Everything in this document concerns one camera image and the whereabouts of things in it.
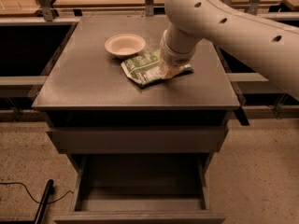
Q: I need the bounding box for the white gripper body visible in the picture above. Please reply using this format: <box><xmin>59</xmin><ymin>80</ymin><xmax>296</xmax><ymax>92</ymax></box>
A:
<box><xmin>160</xmin><ymin>30</ymin><xmax>196</xmax><ymax>67</ymax></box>

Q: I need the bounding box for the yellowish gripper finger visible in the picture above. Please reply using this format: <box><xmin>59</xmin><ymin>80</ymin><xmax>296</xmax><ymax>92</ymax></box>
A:
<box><xmin>159</xmin><ymin>59</ymin><xmax>166</xmax><ymax>76</ymax></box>
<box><xmin>162</xmin><ymin>65</ymin><xmax>182</xmax><ymax>79</ymax></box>

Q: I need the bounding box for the green jalapeno chip bag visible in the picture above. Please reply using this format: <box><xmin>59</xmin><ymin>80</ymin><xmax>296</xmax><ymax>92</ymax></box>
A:
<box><xmin>121</xmin><ymin>49</ymin><xmax>193</xmax><ymax>88</ymax></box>

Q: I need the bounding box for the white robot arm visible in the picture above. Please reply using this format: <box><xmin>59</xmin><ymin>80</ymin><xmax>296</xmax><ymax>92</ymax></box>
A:
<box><xmin>161</xmin><ymin>0</ymin><xmax>299</xmax><ymax>99</ymax></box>

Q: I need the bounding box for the grey drawer cabinet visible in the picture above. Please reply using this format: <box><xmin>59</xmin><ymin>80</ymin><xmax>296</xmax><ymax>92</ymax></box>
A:
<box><xmin>31</xmin><ymin>15</ymin><xmax>241</xmax><ymax>224</ymax></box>

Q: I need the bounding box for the closed top drawer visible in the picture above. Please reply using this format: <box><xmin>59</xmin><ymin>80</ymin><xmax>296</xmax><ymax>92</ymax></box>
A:
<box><xmin>48</xmin><ymin>126</ymin><xmax>228</xmax><ymax>154</ymax></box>

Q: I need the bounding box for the open middle drawer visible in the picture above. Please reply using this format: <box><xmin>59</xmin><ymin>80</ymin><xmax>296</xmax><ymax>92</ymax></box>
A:
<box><xmin>54</xmin><ymin>154</ymin><xmax>225</xmax><ymax>224</ymax></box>

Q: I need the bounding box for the white paper bowl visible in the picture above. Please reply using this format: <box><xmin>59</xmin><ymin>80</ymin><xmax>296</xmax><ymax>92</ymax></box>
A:
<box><xmin>105</xmin><ymin>34</ymin><xmax>146</xmax><ymax>59</ymax></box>

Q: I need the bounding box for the black bar on floor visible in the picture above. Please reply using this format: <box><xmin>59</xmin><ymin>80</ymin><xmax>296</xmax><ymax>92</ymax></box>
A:
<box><xmin>34</xmin><ymin>179</ymin><xmax>54</xmax><ymax>224</ymax></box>

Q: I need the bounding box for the metal frame post middle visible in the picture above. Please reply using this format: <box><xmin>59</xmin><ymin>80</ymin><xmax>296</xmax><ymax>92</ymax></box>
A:
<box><xmin>145</xmin><ymin>0</ymin><xmax>154</xmax><ymax>17</ymax></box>

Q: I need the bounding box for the metal frame post left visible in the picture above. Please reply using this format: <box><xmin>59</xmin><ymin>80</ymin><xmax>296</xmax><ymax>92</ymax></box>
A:
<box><xmin>37</xmin><ymin>0</ymin><xmax>55</xmax><ymax>21</ymax></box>

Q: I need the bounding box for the black floor cable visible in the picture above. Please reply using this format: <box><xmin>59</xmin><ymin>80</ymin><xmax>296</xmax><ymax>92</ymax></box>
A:
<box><xmin>0</xmin><ymin>181</ymin><xmax>75</xmax><ymax>205</ymax></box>

